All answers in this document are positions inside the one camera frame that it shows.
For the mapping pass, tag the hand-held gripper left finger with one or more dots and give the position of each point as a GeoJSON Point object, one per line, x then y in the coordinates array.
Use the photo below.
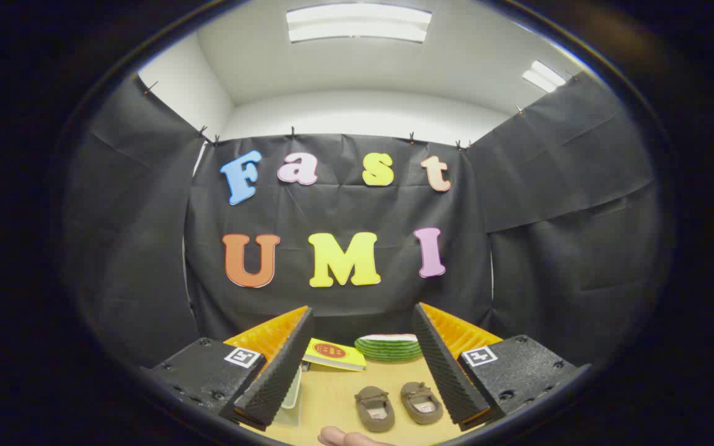
{"type": "Point", "coordinates": [279, 371]}

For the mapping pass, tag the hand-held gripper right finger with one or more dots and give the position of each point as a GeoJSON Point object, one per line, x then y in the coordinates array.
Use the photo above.
{"type": "Point", "coordinates": [447, 371]}

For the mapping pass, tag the cream fabric storage box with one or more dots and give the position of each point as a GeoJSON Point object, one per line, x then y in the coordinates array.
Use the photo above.
{"type": "Point", "coordinates": [292, 391]}

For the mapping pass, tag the brown fuzzy shoe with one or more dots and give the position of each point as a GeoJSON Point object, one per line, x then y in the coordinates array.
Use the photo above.
{"type": "Point", "coordinates": [374, 409]}
{"type": "Point", "coordinates": [421, 402]}

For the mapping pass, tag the yellow book with red circle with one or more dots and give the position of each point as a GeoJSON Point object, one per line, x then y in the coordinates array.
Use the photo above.
{"type": "Point", "coordinates": [332, 354]}

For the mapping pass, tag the watermelon slice plush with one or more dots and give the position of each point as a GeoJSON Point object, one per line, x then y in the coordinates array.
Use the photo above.
{"type": "Point", "coordinates": [388, 349]}

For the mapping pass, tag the row of black clips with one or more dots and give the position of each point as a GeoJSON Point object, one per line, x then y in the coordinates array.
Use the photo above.
{"type": "Point", "coordinates": [292, 132]}

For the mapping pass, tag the small ceiling light panel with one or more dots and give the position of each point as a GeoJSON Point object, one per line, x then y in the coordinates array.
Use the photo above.
{"type": "Point", "coordinates": [543, 76]}

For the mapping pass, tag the long ceiling light panel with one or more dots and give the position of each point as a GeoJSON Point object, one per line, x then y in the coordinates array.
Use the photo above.
{"type": "Point", "coordinates": [358, 23]}

